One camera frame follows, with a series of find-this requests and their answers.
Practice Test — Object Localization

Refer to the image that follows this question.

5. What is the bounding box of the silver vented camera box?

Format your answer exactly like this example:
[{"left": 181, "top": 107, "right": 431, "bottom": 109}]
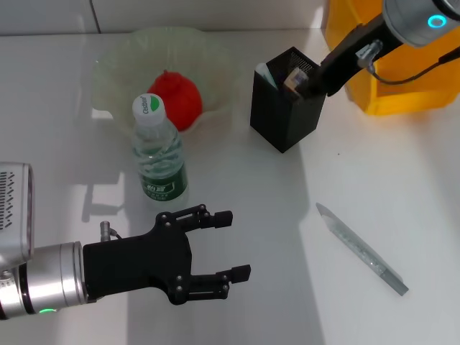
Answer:
[{"left": 0, "top": 162, "right": 36, "bottom": 269}]

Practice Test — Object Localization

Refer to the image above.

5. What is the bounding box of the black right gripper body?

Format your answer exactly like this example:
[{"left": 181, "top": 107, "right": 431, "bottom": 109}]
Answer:
[{"left": 328, "top": 16, "right": 403, "bottom": 84}]

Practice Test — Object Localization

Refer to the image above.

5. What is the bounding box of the green pen white cap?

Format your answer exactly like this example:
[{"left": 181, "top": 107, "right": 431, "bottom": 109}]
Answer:
[{"left": 255, "top": 63, "right": 278, "bottom": 90}]

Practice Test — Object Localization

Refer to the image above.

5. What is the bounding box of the red-orange fruit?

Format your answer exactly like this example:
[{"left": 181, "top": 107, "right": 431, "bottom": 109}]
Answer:
[{"left": 146, "top": 70, "right": 204, "bottom": 132}]

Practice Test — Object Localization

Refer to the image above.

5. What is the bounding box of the beige eraser with barcode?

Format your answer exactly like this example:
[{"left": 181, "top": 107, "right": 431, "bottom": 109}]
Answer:
[{"left": 283, "top": 70, "right": 307, "bottom": 95}]

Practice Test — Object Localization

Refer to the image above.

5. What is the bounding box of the water bottle green label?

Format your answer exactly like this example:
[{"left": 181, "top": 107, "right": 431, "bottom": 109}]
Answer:
[{"left": 131, "top": 92, "right": 190, "bottom": 212}]

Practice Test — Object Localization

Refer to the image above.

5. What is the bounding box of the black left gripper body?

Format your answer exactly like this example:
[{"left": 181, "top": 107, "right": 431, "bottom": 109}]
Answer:
[{"left": 82, "top": 211, "right": 194, "bottom": 306}]

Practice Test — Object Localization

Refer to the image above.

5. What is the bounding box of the yellow plastic bin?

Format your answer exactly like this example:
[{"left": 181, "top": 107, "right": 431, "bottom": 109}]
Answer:
[{"left": 325, "top": 0, "right": 460, "bottom": 116}]

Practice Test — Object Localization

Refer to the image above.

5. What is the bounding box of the left gripper cable with plug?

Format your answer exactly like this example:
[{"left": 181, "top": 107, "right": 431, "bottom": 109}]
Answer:
[{"left": 99, "top": 221, "right": 124, "bottom": 245}]

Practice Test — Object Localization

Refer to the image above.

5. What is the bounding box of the green glass fruit plate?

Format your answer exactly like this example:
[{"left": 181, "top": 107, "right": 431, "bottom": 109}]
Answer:
[{"left": 89, "top": 27, "right": 241, "bottom": 137}]

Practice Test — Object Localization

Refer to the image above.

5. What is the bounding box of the black mesh pen holder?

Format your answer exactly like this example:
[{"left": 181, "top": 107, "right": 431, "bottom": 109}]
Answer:
[{"left": 249, "top": 45, "right": 332, "bottom": 155}]

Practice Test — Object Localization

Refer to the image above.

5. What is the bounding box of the right gripper cable with plug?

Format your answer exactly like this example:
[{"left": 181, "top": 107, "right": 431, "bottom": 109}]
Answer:
[{"left": 355, "top": 38, "right": 460, "bottom": 86}]

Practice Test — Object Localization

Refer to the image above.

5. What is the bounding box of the gripper cable with plug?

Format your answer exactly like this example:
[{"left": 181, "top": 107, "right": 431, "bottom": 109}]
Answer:
[
  {"left": 355, "top": 38, "right": 460, "bottom": 86},
  {"left": 99, "top": 221, "right": 124, "bottom": 245}
]

